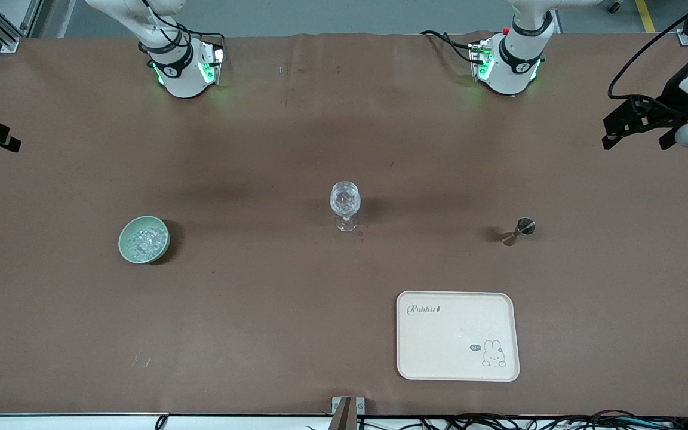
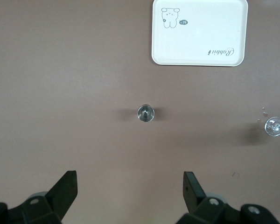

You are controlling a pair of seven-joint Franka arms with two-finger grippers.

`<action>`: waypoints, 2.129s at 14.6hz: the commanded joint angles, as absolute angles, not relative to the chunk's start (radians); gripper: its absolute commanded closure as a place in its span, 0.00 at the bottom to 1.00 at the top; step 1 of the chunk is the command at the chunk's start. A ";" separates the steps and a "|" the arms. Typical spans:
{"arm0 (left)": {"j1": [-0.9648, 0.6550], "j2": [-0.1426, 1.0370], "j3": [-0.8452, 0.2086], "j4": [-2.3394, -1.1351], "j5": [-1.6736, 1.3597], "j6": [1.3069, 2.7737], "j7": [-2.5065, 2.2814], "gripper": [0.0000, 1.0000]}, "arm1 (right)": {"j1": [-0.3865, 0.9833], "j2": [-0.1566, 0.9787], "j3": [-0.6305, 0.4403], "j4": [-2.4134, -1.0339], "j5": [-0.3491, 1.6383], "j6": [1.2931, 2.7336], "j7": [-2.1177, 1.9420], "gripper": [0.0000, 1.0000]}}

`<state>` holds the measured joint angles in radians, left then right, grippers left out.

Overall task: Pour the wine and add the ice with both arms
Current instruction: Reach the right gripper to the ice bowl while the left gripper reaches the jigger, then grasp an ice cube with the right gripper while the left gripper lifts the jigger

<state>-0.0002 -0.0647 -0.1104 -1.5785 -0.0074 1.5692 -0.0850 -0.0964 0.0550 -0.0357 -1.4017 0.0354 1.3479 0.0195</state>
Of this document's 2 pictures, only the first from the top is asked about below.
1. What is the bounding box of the small metal jigger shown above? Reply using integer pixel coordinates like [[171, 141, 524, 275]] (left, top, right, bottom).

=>
[[501, 217, 536, 246]]

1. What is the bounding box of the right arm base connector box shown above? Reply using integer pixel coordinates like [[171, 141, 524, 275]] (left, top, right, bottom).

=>
[[198, 39, 226, 85]]

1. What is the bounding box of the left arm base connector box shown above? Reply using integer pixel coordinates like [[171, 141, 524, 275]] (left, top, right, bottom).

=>
[[469, 38, 495, 82]]

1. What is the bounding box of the clear ice cubes heap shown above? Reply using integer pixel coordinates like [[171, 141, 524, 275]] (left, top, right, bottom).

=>
[[127, 227, 167, 260]]

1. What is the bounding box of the clear cut wine glass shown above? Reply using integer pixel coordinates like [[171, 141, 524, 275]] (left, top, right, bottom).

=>
[[330, 181, 361, 232]]

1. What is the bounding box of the pale green ceramic bowl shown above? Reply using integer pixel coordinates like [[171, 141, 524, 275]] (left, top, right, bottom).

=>
[[118, 216, 170, 264]]

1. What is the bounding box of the cream rabbit print tray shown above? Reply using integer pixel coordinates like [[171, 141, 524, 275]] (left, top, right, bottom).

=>
[[396, 290, 521, 382]]

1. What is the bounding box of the brown table cover sheet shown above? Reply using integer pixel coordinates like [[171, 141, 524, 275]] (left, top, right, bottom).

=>
[[0, 31, 688, 417]]

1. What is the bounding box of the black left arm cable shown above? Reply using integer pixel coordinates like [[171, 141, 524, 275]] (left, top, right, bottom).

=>
[[608, 0, 688, 100]]

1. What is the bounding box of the black left base cable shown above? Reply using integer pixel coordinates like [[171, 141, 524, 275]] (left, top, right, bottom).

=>
[[420, 30, 483, 64]]

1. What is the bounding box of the black base cable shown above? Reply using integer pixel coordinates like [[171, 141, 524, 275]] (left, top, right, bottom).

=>
[[420, 30, 483, 64], [186, 29, 226, 50]]

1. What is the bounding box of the black right base cable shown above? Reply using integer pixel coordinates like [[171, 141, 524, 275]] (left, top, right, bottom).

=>
[[186, 29, 226, 50]]

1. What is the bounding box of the black cable bundle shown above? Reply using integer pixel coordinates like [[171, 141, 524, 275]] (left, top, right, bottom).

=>
[[305, 410, 688, 430]]

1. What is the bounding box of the metal table edge bracket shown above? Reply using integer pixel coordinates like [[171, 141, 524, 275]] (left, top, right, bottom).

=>
[[331, 396, 366, 430]]

